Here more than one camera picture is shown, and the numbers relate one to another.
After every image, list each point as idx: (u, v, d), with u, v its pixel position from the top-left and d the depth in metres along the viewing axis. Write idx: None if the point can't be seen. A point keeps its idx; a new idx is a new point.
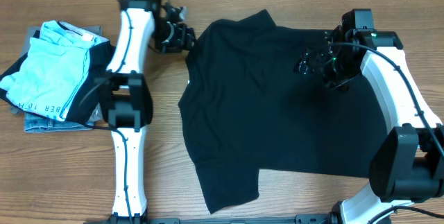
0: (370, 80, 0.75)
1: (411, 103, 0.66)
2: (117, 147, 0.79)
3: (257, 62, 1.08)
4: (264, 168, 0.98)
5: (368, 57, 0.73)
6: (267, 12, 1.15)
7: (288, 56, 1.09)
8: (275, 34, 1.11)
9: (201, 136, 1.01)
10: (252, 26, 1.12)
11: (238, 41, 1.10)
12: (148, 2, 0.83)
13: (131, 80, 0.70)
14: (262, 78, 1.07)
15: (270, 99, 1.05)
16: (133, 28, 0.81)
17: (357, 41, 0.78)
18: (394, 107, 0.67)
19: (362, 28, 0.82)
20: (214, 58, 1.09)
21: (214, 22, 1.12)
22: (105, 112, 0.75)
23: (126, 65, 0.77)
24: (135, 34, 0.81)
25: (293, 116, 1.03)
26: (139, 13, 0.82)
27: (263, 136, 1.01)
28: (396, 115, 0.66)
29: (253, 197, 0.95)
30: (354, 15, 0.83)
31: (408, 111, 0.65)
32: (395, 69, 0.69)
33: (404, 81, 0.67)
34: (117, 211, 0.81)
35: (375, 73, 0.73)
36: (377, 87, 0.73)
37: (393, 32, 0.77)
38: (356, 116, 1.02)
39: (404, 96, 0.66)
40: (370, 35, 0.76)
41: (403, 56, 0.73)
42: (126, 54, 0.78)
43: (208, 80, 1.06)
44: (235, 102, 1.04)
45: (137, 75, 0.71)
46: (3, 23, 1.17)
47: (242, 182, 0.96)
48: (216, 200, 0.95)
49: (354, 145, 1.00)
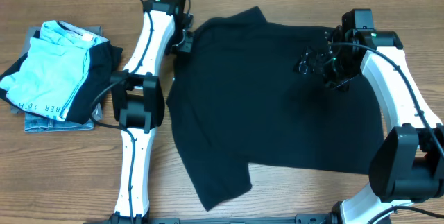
0: (371, 81, 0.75)
1: (411, 103, 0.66)
2: (125, 146, 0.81)
3: (248, 58, 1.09)
4: (253, 162, 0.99)
5: (368, 57, 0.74)
6: (259, 9, 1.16)
7: (280, 51, 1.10)
8: (266, 30, 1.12)
9: (191, 132, 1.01)
10: (243, 23, 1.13)
11: (229, 38, 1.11)
12: (171, 5, 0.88)
13: (146, 81, 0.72)
14: (252, 74, 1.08)
15: (262, 95, 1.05)
16: (154, 30, 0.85)
17: (357, 41, 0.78)
18: (394, 107, 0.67)
19: (362, 27, 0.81)
20: (205, 54, 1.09)
21: (207, 21, 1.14)
22: (117, 111, 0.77)
23: (143, 66, 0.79)
24: (155, 37, 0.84)
25: (285, 112, 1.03)
26: (161, 16, 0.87)
27: (254, 132, 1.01)
28: (396, 116, 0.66)
29: (243, 191, 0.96)
30: (354, 15, 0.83)
31: (408, 111, 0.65)
32: (395, 69, 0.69)
33: (404, 82, 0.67)
34: (119, 210, 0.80)
35: (375, 73, 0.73)
36: (377, 88, 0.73)
37: (393, 32, 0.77)
38: (346, 110, 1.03)
39: (404, 96, 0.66)
40: (369, 35, 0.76)
41: (403, 57, 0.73)
42: (144, 55, 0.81)
43: (198, 76, 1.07)
44: (225, 97, 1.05)
45: (152, 78, 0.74)
46: (3, 23, 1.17)
47: (233, 177, 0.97)
48: (208, 195, 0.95)
49: (344, 141, 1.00)
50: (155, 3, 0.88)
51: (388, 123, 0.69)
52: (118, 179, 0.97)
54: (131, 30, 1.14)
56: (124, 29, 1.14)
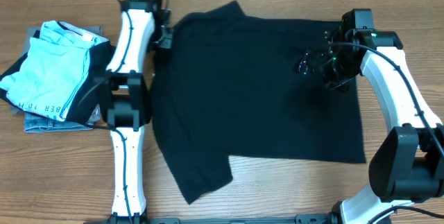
0: (370, 81, 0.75)
1: (411, 103, 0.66)
2: (116, 146, 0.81)
3: (227, 53, 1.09)
4: (233, 155, 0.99)
5: (368, 57, 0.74)
6: (236, 3, 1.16)
7: (259, 44, 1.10)
8: (244, 23, 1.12)
9: (170, 127, 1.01)
10: (220, 17, 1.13)
11: (207, 32, 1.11)
12: (149, 3, 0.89)
13: (131, 79, 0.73)
14: (232, 69, 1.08)
15: (242, 90, 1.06)
16: (133, 28, 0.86)
17: (357, 41, 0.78)
18: (394, 107, 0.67)
19: (361, 27, 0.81)
20: (184, 49, 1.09)
21: (185, 16, 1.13)
22: (105, 112, 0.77)
23: (125, 64, 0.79)
24: (135, 34, 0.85)
25: (264, 105, 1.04)
26: (139, 14, 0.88)
27: (234, 126, 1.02)
28: (396, 116, 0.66)
29: (223, 184, 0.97)
30: (354, 15, 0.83)
31: (407, 111, 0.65)
32: (395, 69, 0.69)
33: (404, 81, 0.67)
34: (116, 211, 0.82)
35: (375, 73, 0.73)
36: (376, 88, 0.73)
37: (393, 32, 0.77)
38: (325, 100, 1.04)
39: (404, 96, 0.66)
40: (370, 35, 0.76)
41: (403, 57, 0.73)
42: (126, 53, 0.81)
43: (177, 71, 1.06)
44: (205, 92, 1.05)
45: (136, 75, 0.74)
46: (3, 23, 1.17)
47: (214, 172, 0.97)
48: (190, 189, 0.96)
49: (325, 134, 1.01)
50: (133, 1, 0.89)
51: (388, 123, 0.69)
52: None
54: None
56: None
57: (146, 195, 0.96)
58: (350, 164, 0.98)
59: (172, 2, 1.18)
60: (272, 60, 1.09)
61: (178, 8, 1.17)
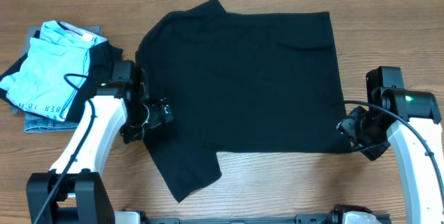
0: (395, 152, 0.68)
1: (439, 205, 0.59)
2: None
3: (212, 49, 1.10)
4: (220, 152, 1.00)
5: (397, 127, 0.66)
6: (217, 1, 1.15)
7: (241, 41, 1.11)
8: (225, 21, 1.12)
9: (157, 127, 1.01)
10: (202, 15, 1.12)
11: (189, 30, 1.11)
12: (121, 90, 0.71)
13: (78, 184, 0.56)
14: (216, 65, 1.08)
15: (229, 87, 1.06)
16: (96, 116, 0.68)
17: (388, 100, 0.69)
18: (418, 207, 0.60)
19: (390, 87, 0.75)
20: (167, 48, 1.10)
21: (166, 16, 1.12)
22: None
23: (77, 161, 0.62)
24: (98, 123, 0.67)
25: (251, 100, 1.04)
26: (106, 101, 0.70)
27: (223, 123, 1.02)
28: (419, 217, 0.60)
29: (213, 179, 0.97)
30: (381, 73, 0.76)
31: (434, 216, 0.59)
32: (427, 154, 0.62)
33: (436, 174, 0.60)
34: None
35: (402, 150, 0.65)
36: (401, 168, 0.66)
37: (431, 94, 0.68)
38: (307, 93, 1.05)
39: (433, 195, 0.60)
40: (403, 98, 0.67)
41: (439, 135, 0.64)
42: (91, 127, 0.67)
43: (161, 70, 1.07)
44: (191, 89, 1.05)
45: (88, 175, 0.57)
46: (3, 23, 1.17)
47: (203, 168, 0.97)
48: (179, 187, 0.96)
49: (316, 130, 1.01)
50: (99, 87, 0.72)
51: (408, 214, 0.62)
52: (118, 180, 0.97)
54: (131, 30, 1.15)
56: (124, 29, 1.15)
57: (146, 195, 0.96)
58: (337, 153, 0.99)
59: (172, 2, 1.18)
60: (254, 55, 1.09)
61: (178, 7, 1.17)
